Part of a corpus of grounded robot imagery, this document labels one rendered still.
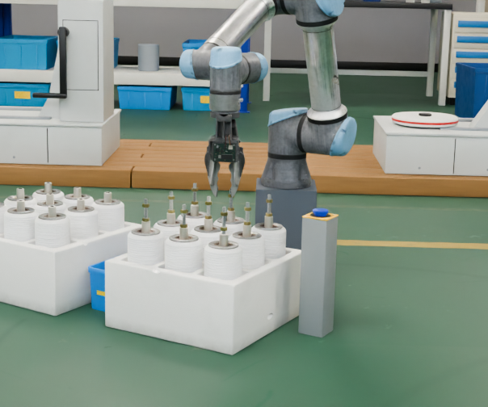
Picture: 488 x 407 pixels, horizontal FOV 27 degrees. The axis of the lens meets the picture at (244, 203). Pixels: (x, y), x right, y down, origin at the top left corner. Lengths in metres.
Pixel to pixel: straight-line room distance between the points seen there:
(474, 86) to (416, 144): 2.40
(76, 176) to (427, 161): 1.54
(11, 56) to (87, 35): 2.81
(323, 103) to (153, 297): 0.75
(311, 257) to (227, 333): 0.30
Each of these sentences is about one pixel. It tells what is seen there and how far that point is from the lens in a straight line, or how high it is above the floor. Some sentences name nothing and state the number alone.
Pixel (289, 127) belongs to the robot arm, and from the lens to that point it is 2.97.
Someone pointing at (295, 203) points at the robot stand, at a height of 0.26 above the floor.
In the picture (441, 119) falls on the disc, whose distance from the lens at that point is 4.64.
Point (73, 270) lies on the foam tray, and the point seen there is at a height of 0.11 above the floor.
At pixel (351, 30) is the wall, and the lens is 10.79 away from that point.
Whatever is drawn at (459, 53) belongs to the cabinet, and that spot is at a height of 0.39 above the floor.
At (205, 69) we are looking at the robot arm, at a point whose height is 0.68.
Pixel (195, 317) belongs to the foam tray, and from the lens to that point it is 2.53.
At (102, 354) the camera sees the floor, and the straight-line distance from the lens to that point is 2.52.
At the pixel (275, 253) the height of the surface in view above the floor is 0.19.
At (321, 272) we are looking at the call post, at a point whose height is 0.17.
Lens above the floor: 0.90
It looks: 12 degrees down
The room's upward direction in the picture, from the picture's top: 1 degrees clockwise
